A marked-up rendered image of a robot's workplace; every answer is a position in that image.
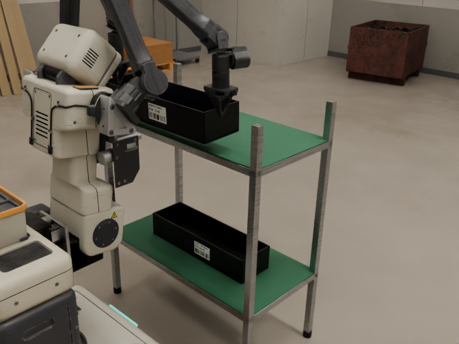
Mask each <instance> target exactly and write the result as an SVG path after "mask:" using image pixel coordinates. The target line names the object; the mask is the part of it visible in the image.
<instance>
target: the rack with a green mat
mask: <svg viewBox="0 0 459 344"><path fill-rule="evenodd" d="M173 83H175V84H179V85H182V64H181V63H173ZM336 107H337V101H334V100H329V101H326V111H325V118H324V130H323V137H322V136H320V135H317V134H313V133H310V132H306V131H303V130H299V129H296V128H292V127H289V126H285V125H283V124H278V123H276V122H273V121H269V120H267V119H262V118H260V117H256V116H253V115H249V114H246V113H242V112H240V111H239V131H238V132H235V133H234V134H230V135H228V136H226V137H223V138H221V139H217V140H216V141H213V142H210V143H207V144H205V145H204V144H202V143H198V142H196V141H193V140H190V139H188V138H185V137H181V136H180V135H177V134H174V133H172V132H168V131H166V130H163V129H160V128H157V127H155V126H151V125H149V124H146V123H143V122H141V121H139V123H138V124H137V125H136V124H133V123H132V125H133V126H134V127H135V128H136V132H139V133H141V134H144V135H146V136H149V137H152V138H153V139H156V140H159V141H162V142H164V143H167V144H169V145H172V146H174V147H175V182H176V203H178V202H182V203H183V168H182V150H184V151H186V152H189V153H192V154H195V155H196V156H199V157H202V158H205V159H206V160H209V161H212V162H215V163H217V164H219V165H222V166H224V167H227V168H229V169H232V170H234V171H237V172H239V173H242V174H245V175H248V176H249V202H248V218H247V249H246V265H245V282H244V283H243V284H240V283H239V282H237V281H235V280H234V279H232V278H230V277H228V276H226V275H224V274H223V273H221V272H220V271H218V270H216V269H214V268H212V267H211V266H209V265H207V264H206V263H204V262H203V261H200V260H199V259H197V258H195V257H194V256H192V255H190V254H188V253H186V252H185V251H183V250H181V249H180V248H178V247H176V246H174V245H173V244H171V243H169V242H168V241H166V240H164V239H162V238H160V237H158V236H157V235H155V234H154V232H153V214H151V215H149V216H146V217H143V218H141V219H139V220H136V221H134V222H131V223H129V224H127V225H124V226H123V234H122V241H121V242H120V244H122V245H123V246H125V247H126V248H128V249H130V250H131V251H133V252H134V253H136V254H138V255H139V256H141V257H143V258H144V259H145V260H147V261H149V262H150V263H152V264H153V265H155V266H156V267H158V268H160V269H161V270H163V271H164V272H166V273H168V274H169V275H171V276H172V277H174V278H175V279H177V280H179V281H180V282H181V283H184V284H185V285H186V286H188V287H190V288H191V289H193V290H194V291H196V292H197V293H199V294H201V295H202V296H203V297H205V298H207V299H209V300H210V301H211V302H214V303H215V304H216V305H218V306H220V307H221V308H222V309H224V310H226V311H227V312H229V313H231V314H232V315H233V316H235V317H237V318H239V319H240V320H241V321H243V327H242V344H253V322H254V321H255V320H256V319H258V318H259V317H261V316H263V314H265V313H267V312H268V311H269V310H271V309H272V308H274V307H275V306H277V305H278V304H279V303H281V302H283V301H284V300H285V299H286V298H288V297H289V296H291V295H292V294H294V293H295V292H296V291H298V290H299V289H301V288H302V287H304V286H305V285H306V284H308V286H307V299H306V306H305V319H304V326H303V336H304V337H305V338H307V339H309V338H311V334H312V326H313V319H314V307H315V301H316V288H317V282H318V270H319V263H320V251H321V244H322V232H323V226H324V214H325V207H326V195H327V188H328V182H329V170H330V163H331V151H332V145H333V133H334V126H335V114H336ZM318 152H321V158H320V171H319V178H318V191H317V198H316V211H315V218H314V232H313V239H312V245H311V259H310V266H306V265H305V264H303V263H301V262H299V261H297V260H295V259H293V258H291V257H289V256H287V255H284V254H283V253H280V252H279V251H277V250H275V249H273V248H271V247H270V253H269V264H268V268H267V269H266V270H264V271H263V272H261V273H259V274H258V275H256V268H257V255H258V230H259V217H260V192H261V178H262V176H264V175H266V174H269V173H271V172H273V171H276V170H278V169H280V168H283V167H285V166H288V165H289V164H292V163H294V162H297V161H299V160H302V159H304V158H306V157H308V156H311V155H313V154H316V153H318ZM104 168H105V181H106V182H108V183H110V185H112V187H113V194H112V201H114V202H115V188H114V177H113V163H112V162H110V163H108V164H104ZM111 266H112V275H113V292H114V293H115V294H119V293H121V292H122V287H121V277H120V258H119V247H117V248H115V249H113V250H111Z"/></svg>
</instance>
